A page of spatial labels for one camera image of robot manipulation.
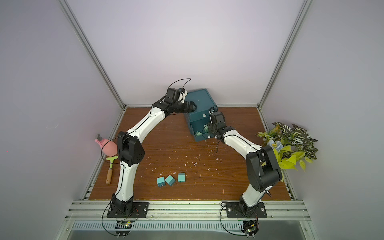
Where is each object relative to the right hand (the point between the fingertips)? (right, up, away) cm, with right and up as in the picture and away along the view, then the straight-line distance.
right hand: (215, 118), depth 91 cm
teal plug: (-32, -35, -10) cm, 49 cm away
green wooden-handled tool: (-63, -31, -6) cm, 71 cm away
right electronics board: (+14, -52, -22) cm, 58 cm away
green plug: (-11, -9, 0) cm, 14 cm away
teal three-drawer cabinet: (-7, +12, +4) cm, 14 cm away
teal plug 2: (-27, -34, -10) cm, 45 cm away
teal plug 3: (-20, -33, -9) cm, 40 cm away
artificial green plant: (+33, -13, -23) cm, 42 cm away
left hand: (-13, +8, -1) cm, 15 cm away
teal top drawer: (-10, +1, -1) cm, 10 cm away
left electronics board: (-48, -52, -20) cm, 73 cm away
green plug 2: (-6, -6, +1) cm, 9 cm away
